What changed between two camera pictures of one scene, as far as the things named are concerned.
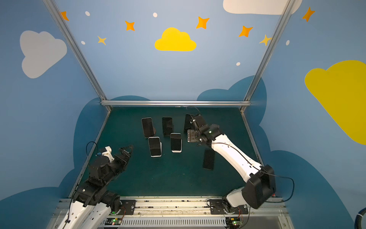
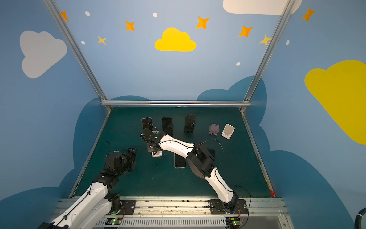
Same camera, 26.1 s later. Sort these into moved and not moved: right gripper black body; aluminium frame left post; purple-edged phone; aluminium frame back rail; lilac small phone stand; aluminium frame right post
Moved: lilac small phone stand; right gripper black body
Not moved: purple-edged phone; aluminium frame right post; aluminium frame back rail; aluminium frame left post
